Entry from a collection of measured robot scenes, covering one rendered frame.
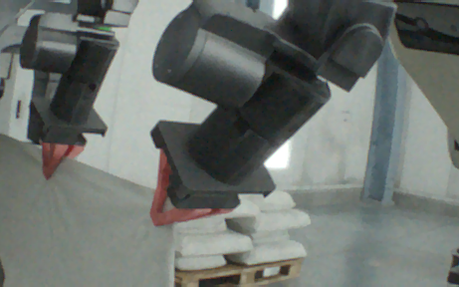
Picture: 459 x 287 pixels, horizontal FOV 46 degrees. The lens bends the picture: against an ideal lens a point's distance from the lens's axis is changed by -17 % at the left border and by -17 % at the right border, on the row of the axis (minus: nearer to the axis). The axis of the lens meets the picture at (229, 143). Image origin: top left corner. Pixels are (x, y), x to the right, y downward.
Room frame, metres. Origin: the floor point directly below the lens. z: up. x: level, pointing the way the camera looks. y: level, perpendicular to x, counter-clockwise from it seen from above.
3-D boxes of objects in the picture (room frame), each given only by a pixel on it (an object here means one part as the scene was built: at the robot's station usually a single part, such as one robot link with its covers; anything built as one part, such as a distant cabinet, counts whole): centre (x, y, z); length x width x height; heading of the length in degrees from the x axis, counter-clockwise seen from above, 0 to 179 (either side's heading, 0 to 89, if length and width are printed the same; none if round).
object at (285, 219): (4.26, -0.29, 0.44); 0.68 x 0.44 x 0.15; 135
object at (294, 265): (4.17, 0.06, 0.07); 1.20 x 0.82 x 0.14; 137
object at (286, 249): (4.25, -0.31, 0.20); 0.67 x 0.43 x 0.15; 135
